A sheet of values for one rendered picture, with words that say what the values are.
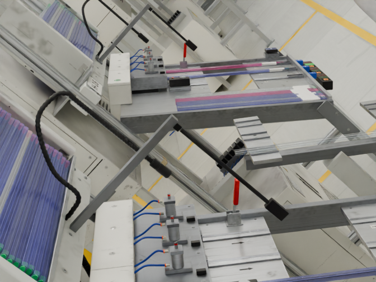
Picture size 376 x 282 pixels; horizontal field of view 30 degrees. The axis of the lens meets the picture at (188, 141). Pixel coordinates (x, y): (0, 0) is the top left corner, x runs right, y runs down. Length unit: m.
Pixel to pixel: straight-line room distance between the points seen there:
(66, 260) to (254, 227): 0.50
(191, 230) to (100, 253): 0.20
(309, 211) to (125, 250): 0.48
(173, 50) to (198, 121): 3.59
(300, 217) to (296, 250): 0.94
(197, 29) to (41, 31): 3.60
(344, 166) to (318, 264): 0.78
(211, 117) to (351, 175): 0.59
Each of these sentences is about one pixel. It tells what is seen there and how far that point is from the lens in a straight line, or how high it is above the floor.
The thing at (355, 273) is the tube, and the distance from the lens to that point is 1.37.
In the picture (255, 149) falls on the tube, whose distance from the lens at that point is 1.75.
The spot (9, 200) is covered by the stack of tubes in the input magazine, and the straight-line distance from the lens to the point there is 1.18.
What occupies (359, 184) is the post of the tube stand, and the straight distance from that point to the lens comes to 1.95.
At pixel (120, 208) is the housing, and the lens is 1.53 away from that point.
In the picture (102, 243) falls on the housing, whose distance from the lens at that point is 1.39.
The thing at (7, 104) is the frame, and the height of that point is 1.56.
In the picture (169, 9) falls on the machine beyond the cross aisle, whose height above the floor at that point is 0.60.
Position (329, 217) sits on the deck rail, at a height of 0.85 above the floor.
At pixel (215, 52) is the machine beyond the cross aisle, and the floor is 0.29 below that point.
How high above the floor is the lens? 1.65
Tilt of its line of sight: 16 degrees down
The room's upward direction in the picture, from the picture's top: 50 degrees counter-clockwise
